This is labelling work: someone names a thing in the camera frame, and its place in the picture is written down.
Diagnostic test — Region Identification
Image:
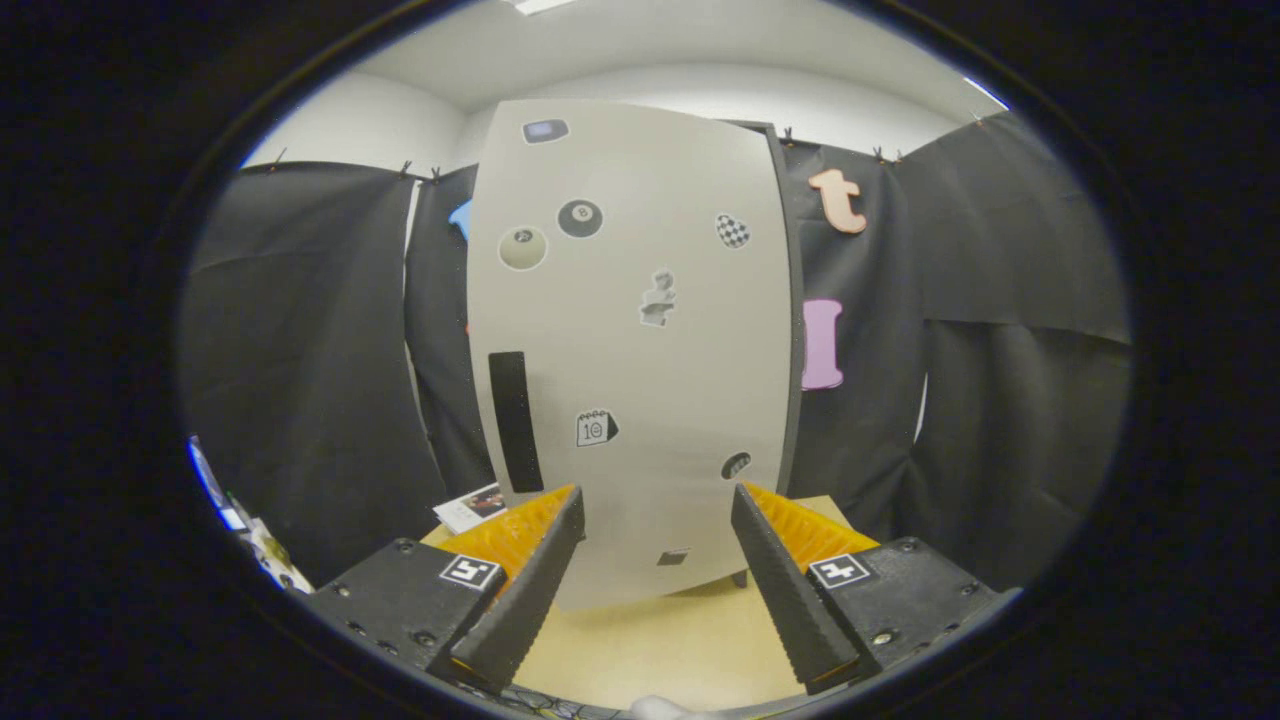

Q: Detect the grey shoe cabinet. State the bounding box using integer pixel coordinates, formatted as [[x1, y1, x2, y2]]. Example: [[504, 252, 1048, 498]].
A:
[[725, 118, 807, 591]]

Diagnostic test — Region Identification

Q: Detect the beige shoe cabinet door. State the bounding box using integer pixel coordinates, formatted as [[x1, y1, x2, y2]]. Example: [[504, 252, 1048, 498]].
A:
[[467, 98, 796, 611]]

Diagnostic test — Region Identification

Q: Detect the black backdrop cloth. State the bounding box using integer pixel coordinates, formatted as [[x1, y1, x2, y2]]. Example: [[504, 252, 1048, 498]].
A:
[[178, 110, 1133, 591]]

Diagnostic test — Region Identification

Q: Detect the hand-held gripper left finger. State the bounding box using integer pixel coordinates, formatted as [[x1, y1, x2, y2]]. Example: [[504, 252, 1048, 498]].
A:
[[300, 484, 586, 696]]

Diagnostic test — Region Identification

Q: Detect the white book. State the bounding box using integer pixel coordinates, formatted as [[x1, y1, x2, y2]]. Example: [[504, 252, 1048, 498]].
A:
[[432, 483, 506, 536]]

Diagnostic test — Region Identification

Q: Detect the blue white printed panel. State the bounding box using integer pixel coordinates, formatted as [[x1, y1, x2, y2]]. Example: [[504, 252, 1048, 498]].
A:
[[187, 435, 311, 593]]

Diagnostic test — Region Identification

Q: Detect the black door handle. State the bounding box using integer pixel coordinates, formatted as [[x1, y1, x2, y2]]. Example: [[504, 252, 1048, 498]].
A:
[[488, 351, 546, 494]]

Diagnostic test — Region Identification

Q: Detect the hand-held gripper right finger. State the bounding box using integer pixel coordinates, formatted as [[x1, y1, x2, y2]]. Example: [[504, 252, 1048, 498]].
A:
[[730, 481, 1021, 696]]

